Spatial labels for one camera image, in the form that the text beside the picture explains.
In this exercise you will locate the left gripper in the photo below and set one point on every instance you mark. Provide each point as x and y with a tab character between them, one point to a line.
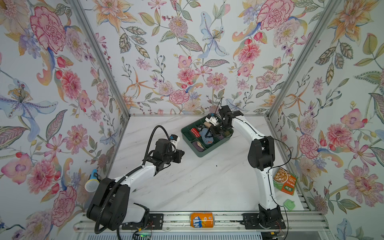
178	157

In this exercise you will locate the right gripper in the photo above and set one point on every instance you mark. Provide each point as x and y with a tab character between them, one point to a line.
214	133

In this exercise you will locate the blue orange green sock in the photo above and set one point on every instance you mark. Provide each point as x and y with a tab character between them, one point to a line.
207	136

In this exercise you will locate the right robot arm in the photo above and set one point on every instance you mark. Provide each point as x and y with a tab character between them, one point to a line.
261	158

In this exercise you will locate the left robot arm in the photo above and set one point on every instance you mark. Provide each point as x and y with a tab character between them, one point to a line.
110	207

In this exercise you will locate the purple beige rolled sock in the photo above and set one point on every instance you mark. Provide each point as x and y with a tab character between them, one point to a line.
199	147

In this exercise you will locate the red rolled sock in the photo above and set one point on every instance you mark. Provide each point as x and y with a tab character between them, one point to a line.
195	132

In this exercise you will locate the green compartment organizer tray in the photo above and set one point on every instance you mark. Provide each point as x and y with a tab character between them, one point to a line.
199	125

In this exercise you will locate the orange soda can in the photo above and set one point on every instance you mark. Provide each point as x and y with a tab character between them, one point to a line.
202	220

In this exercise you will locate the orange green snack packet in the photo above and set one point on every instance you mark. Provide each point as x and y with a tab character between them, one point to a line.
284	181

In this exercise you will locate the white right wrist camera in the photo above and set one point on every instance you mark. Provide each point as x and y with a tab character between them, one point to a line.
212	120

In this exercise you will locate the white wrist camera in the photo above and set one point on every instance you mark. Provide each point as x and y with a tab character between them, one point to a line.
174	139
212	120

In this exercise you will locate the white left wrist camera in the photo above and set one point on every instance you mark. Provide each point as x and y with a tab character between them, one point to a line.
174	139

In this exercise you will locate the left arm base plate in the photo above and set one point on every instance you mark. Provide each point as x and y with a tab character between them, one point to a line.
150	221

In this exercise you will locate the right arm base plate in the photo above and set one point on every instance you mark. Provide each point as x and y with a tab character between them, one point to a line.
252	221

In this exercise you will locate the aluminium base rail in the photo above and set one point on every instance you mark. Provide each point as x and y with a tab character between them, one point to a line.
171	222

